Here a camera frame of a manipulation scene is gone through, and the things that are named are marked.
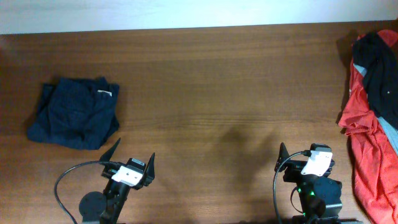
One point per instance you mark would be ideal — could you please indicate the light blue grey garment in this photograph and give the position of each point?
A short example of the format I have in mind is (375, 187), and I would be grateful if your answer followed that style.
(390, 131)

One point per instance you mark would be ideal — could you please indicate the folded navy blue garment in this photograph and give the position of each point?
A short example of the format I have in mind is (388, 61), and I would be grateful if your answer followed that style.
(76, 113)

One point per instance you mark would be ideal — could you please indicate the black t-shirt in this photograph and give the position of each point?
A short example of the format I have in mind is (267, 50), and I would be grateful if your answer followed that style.
(380, 81)

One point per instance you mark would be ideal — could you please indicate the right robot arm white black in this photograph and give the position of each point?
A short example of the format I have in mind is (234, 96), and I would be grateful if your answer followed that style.
(319, 195)

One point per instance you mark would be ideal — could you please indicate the red t-shirt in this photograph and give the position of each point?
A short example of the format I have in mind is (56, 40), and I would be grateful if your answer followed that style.
(375, 161)

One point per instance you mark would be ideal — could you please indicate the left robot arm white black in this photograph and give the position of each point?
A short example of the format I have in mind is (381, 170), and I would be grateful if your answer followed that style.
(106, 206)

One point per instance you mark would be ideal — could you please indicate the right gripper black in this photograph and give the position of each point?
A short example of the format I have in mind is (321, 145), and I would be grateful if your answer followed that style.
(295, 168)

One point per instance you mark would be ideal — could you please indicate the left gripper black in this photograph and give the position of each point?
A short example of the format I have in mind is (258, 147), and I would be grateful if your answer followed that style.
(148, 173)

